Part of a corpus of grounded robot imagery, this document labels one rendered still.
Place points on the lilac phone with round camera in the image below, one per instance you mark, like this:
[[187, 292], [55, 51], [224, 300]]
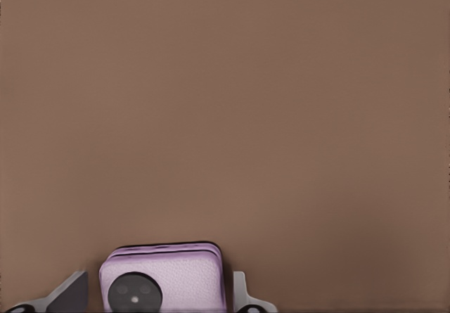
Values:
[[183, 278]]

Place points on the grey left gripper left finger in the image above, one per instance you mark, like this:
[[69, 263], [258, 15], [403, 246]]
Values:
[[67, 293]]

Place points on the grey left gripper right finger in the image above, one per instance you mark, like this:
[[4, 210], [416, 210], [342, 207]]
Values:
[[242, 293]]

